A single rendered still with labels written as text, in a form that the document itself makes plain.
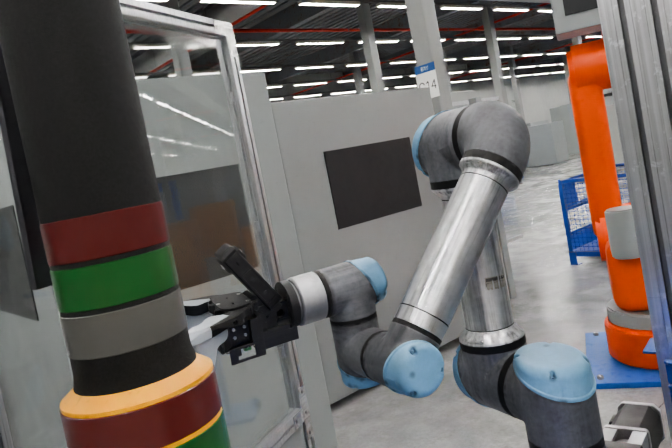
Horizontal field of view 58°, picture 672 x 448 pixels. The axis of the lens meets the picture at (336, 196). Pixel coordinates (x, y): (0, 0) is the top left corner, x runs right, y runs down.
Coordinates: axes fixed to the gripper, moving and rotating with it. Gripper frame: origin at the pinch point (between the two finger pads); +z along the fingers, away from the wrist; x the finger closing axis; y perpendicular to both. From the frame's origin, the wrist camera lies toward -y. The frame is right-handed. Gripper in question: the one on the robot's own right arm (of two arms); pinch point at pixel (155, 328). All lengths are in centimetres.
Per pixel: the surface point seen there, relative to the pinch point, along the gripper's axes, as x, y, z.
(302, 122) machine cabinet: 296, -8, -159
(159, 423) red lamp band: -67, -21, 10
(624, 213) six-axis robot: 157, 67, -297
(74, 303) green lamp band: -66, -24, 11
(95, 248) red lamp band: -66, -26, 10
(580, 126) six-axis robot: 197, 17, -310
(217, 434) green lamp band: -67, -20, 8
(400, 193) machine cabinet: 305, 57, -236
